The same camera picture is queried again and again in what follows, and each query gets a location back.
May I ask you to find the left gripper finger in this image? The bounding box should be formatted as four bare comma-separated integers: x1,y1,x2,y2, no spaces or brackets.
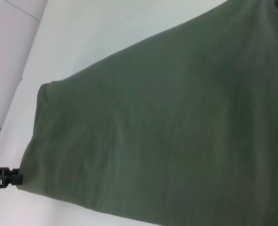
0,174,24,189
0,166,20,177

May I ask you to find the dark green FREE t-shirt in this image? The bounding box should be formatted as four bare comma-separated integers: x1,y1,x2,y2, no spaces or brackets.
16,0,278,226

